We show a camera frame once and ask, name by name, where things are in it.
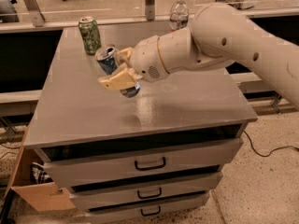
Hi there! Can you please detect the top grey drawer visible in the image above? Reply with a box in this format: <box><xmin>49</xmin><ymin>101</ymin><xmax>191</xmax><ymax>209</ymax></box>
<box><xmin>44</xmin><ymin>138</ymin><xmax>243</xmax><ymax>187</ymax></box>

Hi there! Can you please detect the black floor cable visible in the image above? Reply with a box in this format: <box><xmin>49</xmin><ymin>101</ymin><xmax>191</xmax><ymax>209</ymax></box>
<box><xmin>243</xmin><ymin>130</ymin><xmax>299</xmax><ymax>158</ymax></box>

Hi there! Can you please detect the checkered cloth in box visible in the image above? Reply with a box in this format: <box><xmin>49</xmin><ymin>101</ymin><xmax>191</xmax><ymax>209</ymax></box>
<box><xmin>31</xmin><ymin>162</ymin><xmax>52</xmax><ymax>184</ymax></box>

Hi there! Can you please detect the middle grey drawer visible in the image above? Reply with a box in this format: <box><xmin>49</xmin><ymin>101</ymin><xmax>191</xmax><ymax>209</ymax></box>
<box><xmin>70</xmin><ymin>169</ymin><xmax>222</xmax><ymax>211</ymax></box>

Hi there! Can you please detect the blue silver redbull can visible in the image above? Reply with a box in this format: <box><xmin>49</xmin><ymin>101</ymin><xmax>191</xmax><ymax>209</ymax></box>
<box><xmin>95</xmin><ymin>45</ymin><xmax>140</xmax><ymax>98</ymax></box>

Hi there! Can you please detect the clear plastic water bottle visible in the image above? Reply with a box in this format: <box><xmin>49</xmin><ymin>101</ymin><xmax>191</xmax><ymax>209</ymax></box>
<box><xmin>169</xmin><ymin>0</ymin><xmax>189</xmax><ymax>31</ymax></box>

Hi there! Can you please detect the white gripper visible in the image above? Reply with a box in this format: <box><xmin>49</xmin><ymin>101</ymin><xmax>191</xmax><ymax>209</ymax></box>
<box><xmin>98</xmin><ymin>35</ymin><xmax>169</xmax><ymax>91</ymax></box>

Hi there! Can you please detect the bottom grey drawer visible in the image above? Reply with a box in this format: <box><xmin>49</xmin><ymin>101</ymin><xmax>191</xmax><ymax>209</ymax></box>
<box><xmin>86</xmin><ymin>191</ymin><xmax>208</xmax><ymax>224</ymax></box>

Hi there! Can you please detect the grey drawer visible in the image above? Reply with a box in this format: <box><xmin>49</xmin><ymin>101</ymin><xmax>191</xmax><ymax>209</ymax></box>
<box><xmin>44</xmin><ymin>138</ymin><xmax>243</xmax><ymax>187</ymax></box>
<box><xmin>70</xmin><ymin>169</ymin><xmax>222</xmax><ymax>211</ymax></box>
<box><xmin>86</xmin><ymin>191</ymin><xmax>208</xmax><ymax>224</ymax></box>

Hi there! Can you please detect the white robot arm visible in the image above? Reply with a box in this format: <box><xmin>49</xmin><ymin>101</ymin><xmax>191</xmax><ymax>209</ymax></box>
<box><xmin>96</xmin><ymin>3</ymin><xmax>299</xmax><ymax>108</ymax></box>

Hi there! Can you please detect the grey drawer cabinet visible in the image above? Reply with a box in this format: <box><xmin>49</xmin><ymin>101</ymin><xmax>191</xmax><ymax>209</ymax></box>
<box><xmin>23</xmin><ymin>19</ymin><xmax>259</xmax><ymax>224</ymax></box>

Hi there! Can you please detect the green soda can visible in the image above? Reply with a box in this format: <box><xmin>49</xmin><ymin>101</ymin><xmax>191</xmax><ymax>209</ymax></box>
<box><xmin>78</xmin><ymin>16</ymin><xmax>101</xmax><ymax>55</ymax></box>

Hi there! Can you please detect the cardboard box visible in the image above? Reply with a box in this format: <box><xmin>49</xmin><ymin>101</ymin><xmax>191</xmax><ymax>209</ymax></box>
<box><xmin>5</xmin><ymin>133</ymin><xmax>75</xmax><ymax>212</ymax></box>

